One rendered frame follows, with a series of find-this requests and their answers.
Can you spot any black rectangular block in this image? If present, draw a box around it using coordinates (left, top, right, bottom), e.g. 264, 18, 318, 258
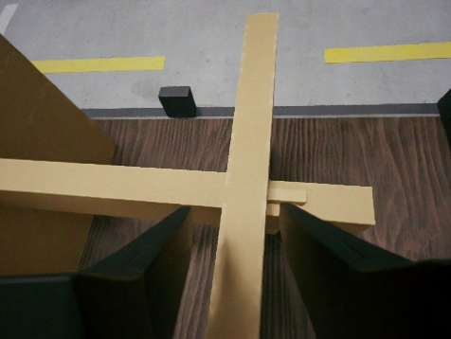
158, 86, 196, 116

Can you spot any tan wooden wedge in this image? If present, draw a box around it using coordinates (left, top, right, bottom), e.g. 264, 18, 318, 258
265, 188, 306, 235

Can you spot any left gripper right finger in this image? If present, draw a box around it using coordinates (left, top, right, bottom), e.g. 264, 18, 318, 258
279, 203, 451, 339

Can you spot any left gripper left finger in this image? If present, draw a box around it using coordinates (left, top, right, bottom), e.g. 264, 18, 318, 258
0, 206, 193, 339

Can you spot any tan wooden board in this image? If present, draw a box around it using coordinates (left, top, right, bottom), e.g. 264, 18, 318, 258
206, 13, 279, 339
0, 33, 116, 276

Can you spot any wooden rail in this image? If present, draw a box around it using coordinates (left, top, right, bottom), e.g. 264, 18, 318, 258
0, 158, 375, 236

